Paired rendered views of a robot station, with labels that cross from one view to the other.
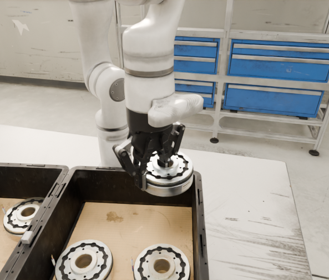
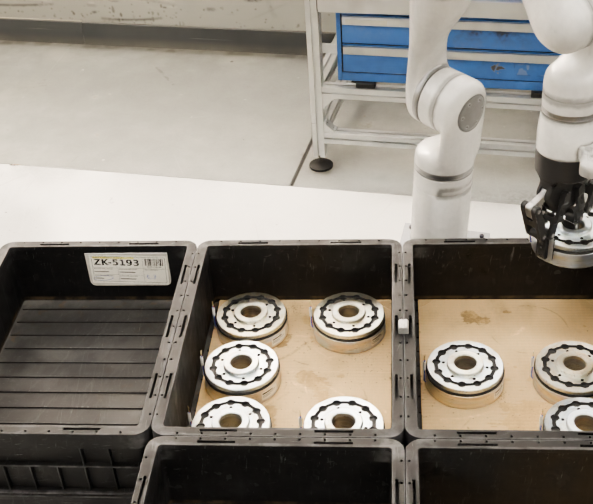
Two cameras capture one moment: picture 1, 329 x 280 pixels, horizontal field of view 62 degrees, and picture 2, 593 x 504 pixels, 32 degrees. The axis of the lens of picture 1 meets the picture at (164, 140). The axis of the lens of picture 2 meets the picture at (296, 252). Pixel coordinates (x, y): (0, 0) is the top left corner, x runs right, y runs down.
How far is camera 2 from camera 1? 0.94 m
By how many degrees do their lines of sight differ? 4
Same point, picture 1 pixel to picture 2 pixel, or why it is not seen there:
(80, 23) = (426, 21)
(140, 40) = (573, 86)
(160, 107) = not seen: outside the picture
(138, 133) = (554, 185)
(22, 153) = (205, 231)
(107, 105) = (452, 138)
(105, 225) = (465, 328)
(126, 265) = (517, 372)
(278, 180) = not seen: outside the picture
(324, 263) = not seen: outside the picture
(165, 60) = not seen: outside the picture
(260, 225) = not seen: outside the picture
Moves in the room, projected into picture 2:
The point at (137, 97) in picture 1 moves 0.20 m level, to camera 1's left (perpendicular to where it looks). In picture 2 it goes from (561, 144) to (393, 153)
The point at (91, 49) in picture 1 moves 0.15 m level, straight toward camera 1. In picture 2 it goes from (429, 51) to (468, 96)
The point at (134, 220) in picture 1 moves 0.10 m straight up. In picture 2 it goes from (508, 320) to (512, 264)
